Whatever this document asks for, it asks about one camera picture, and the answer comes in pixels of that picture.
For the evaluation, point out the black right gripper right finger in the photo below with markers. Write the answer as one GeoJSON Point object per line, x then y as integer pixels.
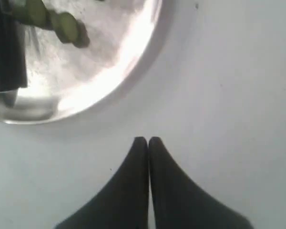
{"type": "Point", "coordinates": [179, 203]}

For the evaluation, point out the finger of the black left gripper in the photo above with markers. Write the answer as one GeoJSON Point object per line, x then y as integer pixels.
{"type": "Point", "coordinates": [12, 57]}

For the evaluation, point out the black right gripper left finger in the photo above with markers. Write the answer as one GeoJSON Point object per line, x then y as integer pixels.
{"type": "Point", "coordinates": [123, 202]}

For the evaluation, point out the green sliced cucumber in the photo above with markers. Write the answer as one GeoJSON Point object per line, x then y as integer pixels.
{"type": "Point", "coordinates": [68, 29]}

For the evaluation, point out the round steel plate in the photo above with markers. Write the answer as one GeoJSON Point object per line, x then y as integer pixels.
{"type": "Point", "coordinates": [64, 80]}

